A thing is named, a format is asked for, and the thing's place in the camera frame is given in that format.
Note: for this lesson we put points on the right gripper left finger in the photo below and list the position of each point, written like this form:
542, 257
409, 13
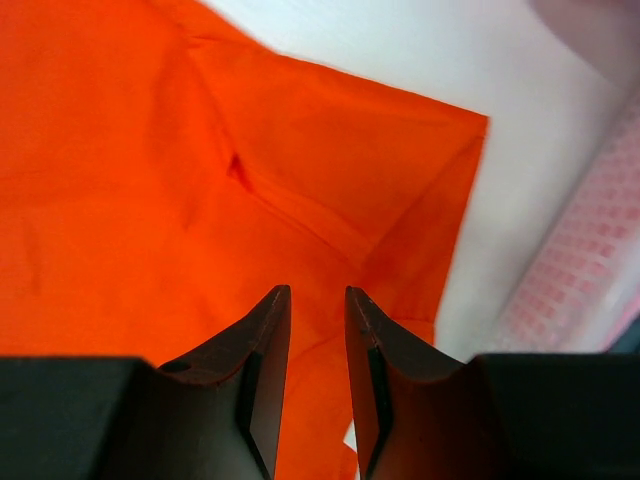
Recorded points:
211, 413

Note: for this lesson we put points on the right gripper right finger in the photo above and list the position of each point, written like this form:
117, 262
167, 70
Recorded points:
418, 413

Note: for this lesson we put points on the orange t-shirt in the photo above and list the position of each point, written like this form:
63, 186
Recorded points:
161, 171

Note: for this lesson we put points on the white plastic basket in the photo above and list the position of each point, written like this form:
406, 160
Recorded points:
582, 289

